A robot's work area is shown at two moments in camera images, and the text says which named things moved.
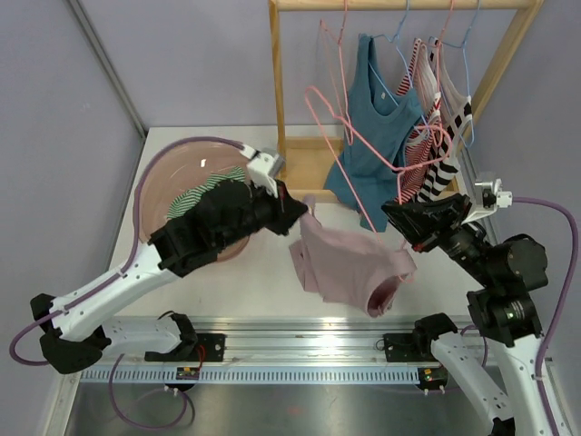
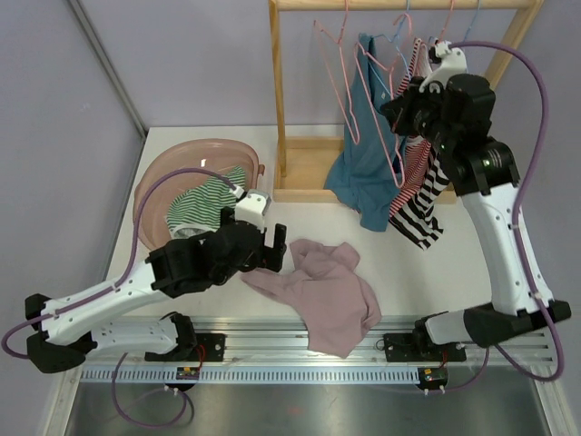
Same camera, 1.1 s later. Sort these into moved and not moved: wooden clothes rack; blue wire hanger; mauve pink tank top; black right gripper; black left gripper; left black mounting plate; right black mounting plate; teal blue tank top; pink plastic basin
Moved: mauve pink tank top; black left gripper; black right gripper
Not moved: pink plastic basin; teal blue tank top; blue wire hanger; right black mounting plate; wooden clothes rack; left black mounting plate
